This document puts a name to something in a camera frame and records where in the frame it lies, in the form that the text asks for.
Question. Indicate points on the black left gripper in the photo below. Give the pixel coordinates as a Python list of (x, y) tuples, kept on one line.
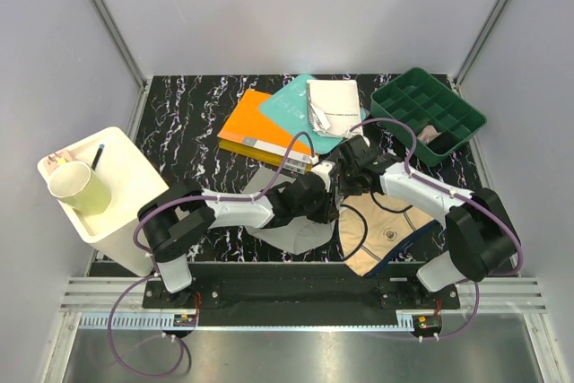
[(329, 212)]

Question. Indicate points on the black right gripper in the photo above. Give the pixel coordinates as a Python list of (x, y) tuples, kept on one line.
[(342, 187)]

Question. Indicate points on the grey underwear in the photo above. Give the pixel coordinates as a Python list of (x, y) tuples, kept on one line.
[(300, 235)]

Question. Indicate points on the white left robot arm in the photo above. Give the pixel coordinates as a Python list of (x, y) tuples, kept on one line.
[(172, 222)]

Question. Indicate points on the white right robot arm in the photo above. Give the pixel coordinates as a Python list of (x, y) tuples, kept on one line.
[(480, 237)]

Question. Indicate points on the beige underwear navy trim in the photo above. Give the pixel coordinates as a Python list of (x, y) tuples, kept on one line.
[(374, 229)]

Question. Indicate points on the pink rolled underwear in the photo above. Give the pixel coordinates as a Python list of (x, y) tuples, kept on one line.
[(428, 134)]

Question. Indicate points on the yellow binder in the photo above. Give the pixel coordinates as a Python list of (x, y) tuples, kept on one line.
[(291, 163)]

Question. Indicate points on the white Canon safety booklet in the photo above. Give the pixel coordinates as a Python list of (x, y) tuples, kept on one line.
[(334, 107)]

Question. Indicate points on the orange folder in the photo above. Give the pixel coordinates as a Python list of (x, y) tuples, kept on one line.
[(249, 126)]

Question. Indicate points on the teal plastic board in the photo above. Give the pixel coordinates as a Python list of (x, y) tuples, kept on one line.
[(288, 108)]

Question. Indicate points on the green compartment tray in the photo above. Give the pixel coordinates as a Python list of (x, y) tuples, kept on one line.
[(417, 99)]

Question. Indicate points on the cream plastic bin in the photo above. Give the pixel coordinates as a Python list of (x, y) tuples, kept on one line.
[(132, 182)]

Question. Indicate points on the blue black pen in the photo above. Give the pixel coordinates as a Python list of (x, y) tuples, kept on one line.
[(97, 156)]

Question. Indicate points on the green paper cup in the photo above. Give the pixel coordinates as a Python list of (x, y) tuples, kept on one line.
[(76, 184)]

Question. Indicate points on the pink sticky note pad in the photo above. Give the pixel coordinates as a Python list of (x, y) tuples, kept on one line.
[(56, 159)]

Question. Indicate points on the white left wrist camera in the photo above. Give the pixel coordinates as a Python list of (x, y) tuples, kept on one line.
[(325, 171)]

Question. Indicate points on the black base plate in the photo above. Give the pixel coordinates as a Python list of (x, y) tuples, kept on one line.
[(300, 295)]

